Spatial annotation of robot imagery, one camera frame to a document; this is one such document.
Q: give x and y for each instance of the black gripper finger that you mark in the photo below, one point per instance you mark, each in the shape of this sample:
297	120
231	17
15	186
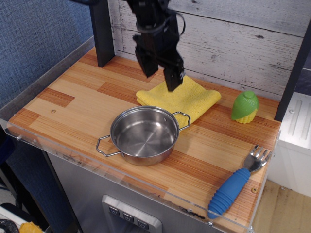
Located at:
146	63
174	76

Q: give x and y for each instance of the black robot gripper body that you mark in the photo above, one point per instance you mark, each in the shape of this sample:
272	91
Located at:
161	43

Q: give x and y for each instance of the yellow cloth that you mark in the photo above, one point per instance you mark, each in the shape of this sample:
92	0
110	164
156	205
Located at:
189	98

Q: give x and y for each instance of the stainless steel pot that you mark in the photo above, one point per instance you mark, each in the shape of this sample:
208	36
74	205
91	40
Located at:
145	135

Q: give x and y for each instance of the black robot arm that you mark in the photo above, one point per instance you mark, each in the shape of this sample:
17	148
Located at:
150	14

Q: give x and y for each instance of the green yellow toy corn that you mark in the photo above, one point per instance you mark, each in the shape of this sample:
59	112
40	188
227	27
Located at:
245	107

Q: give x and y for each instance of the silver button control panel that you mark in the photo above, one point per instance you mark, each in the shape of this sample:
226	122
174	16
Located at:
130	216

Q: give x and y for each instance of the clear acrylic table guard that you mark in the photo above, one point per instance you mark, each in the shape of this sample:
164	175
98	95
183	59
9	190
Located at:
67	112

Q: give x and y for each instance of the yellow black object bottom left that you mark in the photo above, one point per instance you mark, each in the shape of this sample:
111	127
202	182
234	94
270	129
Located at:
9	226

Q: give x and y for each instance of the black left frame post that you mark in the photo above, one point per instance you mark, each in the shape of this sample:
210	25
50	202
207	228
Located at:
102	31

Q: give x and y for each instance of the black frame post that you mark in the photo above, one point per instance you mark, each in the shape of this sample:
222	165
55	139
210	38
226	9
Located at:
295	74
102	31

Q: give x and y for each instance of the black right frame post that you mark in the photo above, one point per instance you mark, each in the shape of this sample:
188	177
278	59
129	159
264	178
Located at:
295	74

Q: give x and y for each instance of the blue handled metal fork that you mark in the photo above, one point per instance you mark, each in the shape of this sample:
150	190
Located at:
225	196

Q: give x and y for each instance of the white aluminium side rail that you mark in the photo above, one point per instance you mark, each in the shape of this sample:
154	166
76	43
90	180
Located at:
296	125

